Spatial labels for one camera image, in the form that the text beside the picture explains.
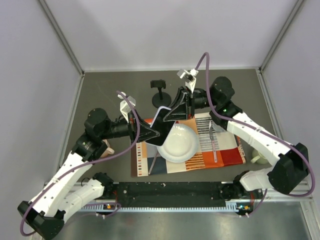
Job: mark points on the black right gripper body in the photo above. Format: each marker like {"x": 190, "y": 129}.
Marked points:
{"x": 200, "y": 100}

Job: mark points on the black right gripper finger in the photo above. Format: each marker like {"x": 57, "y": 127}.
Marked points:
{"x": 180, "y": 97}
{"x": 179, "y": 111}

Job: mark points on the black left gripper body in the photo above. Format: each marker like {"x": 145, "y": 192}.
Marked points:
{"x": 121, "y": 127}

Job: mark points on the phone with lilac case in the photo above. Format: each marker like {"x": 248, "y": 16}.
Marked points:
{"x": 161, "y": 126}

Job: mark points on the black phone stand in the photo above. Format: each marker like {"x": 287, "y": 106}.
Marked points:
{"x": 161, "y": 98}

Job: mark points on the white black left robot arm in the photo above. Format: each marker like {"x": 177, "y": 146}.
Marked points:
{"x": 50, "y": 209}

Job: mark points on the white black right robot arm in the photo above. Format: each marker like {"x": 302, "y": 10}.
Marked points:
{"x": 289, "y": 163}

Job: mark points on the pink ceramic mug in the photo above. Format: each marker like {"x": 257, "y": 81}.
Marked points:
{"x": 108, "y": 151}

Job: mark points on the white ceramic plate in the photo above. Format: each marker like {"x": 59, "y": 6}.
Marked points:
{"x": 181, "y": 144}

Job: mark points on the blue grey mug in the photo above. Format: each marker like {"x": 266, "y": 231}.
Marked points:
{"x": 217, "y": 128}

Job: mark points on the colourful patterned placemat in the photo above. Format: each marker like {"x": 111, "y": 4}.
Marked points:
{"x": 228, "y": 147}

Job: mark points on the green mug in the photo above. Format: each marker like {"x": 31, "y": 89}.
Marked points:
{"x": 258, "y": 158}

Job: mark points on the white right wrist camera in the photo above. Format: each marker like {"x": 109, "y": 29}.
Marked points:
{"x": 189, "y": 78}

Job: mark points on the pink handled knife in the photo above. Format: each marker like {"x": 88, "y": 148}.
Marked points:
{"x": 153, "y": 163}

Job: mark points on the pink handled fork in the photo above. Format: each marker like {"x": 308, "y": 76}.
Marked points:
{"x": 211, "y": 135}

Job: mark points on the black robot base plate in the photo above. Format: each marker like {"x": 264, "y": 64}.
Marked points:
{"x": 214, "y": 189}

